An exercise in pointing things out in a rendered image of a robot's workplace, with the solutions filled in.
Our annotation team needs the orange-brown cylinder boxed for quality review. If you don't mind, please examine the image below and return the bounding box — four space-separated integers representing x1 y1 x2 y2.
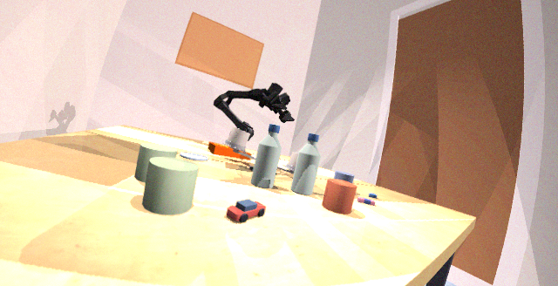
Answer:
322 178 357 215

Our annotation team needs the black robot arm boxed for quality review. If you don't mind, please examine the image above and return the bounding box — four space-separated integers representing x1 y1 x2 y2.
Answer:
213 83 290 141

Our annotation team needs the red toy car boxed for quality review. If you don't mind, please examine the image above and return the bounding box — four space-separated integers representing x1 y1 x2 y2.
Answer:
227 199 266 223

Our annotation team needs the grey bottle with blue cap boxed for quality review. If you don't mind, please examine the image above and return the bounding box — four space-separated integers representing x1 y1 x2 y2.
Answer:
291 133 321 196
251 124 282 188

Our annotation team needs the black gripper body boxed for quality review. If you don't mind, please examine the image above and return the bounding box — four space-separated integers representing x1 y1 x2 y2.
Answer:
266 92 289 122

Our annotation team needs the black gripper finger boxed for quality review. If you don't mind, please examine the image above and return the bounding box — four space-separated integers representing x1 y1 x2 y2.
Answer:
282 112 294 122
270 94 287 110

